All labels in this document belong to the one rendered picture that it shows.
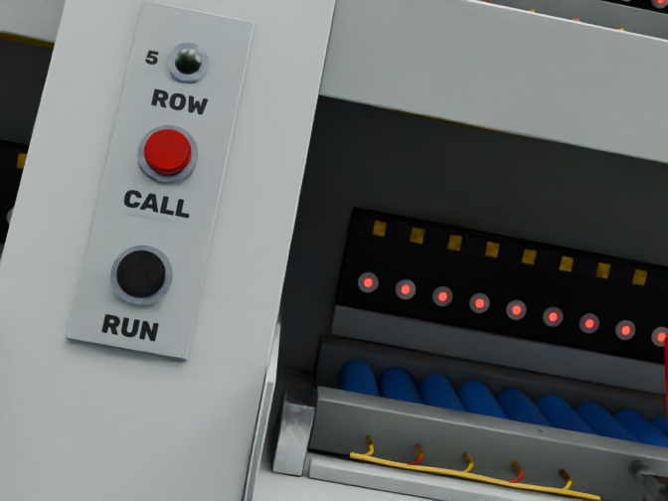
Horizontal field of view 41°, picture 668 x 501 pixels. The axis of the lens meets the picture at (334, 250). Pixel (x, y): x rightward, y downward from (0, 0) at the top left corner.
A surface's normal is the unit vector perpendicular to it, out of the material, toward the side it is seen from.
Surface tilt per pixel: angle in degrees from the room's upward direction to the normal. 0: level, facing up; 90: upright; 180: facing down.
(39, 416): 90
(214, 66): 90
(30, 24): 109
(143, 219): 90
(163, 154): 90
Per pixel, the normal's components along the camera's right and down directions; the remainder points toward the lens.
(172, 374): 0.10, -0.18
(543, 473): 0.04, 0.14
